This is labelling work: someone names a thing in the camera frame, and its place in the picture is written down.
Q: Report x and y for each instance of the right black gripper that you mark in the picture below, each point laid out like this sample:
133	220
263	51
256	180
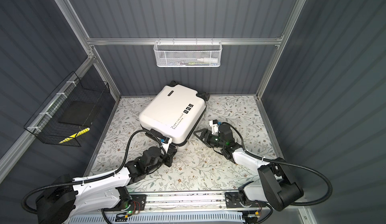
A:
202	137

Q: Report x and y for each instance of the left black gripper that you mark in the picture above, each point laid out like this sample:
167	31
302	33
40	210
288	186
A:
170	153

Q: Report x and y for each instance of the white hard-shell suitcase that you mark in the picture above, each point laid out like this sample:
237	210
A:
175	112

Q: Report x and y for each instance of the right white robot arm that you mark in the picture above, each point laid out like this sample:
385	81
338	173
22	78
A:
278	186

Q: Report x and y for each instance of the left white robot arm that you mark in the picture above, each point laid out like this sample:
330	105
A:
57	204

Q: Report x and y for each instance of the white vented panel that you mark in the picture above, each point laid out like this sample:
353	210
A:
178	218

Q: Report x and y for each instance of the white tube in basket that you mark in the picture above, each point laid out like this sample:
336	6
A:
208	60

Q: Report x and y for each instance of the yellow black striped label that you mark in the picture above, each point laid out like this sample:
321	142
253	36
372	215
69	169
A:
67	139

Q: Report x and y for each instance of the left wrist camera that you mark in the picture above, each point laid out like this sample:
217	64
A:
164	144

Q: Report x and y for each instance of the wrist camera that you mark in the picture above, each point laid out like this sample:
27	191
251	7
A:
164	144
214	124

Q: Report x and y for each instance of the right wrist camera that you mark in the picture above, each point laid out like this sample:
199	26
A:
214	124

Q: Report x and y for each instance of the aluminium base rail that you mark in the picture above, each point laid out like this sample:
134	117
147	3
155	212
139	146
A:
158	202

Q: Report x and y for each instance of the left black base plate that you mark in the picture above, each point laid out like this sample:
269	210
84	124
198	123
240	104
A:
135	202

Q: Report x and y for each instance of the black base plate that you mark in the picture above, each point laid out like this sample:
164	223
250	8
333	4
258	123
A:
135	202
238	200

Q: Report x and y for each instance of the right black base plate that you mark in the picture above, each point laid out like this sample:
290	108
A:
238	200

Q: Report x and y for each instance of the white wire mesh basket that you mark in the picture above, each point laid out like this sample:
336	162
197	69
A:
185	55

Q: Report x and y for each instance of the black wire mesh basket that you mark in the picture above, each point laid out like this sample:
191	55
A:
72	109

